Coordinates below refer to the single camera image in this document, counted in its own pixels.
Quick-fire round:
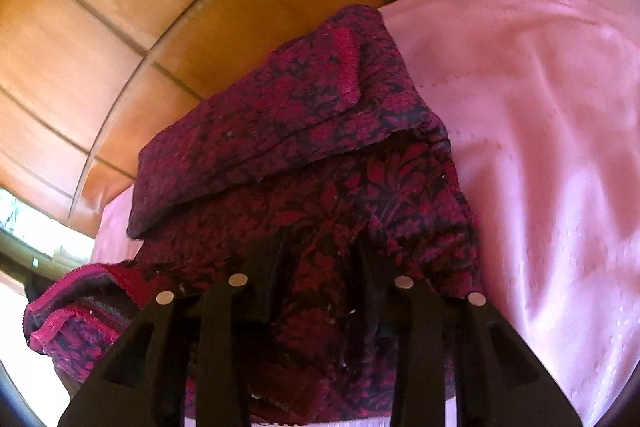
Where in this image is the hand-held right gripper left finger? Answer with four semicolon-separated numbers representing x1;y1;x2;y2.
57;232;287;427

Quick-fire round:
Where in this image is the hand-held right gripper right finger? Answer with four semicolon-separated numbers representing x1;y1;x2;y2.
356;246;584;427

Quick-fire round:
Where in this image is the dark red floral knit garment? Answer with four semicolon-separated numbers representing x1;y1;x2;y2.
22;4;483;424

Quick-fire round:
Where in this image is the window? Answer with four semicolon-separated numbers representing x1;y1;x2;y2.
0;187;96;268

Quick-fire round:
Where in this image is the pink bed sheet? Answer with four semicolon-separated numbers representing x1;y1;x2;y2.
90;0;640;427

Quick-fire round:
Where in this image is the wooden panelled wardrobe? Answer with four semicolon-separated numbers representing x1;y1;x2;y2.
0;0;601;238

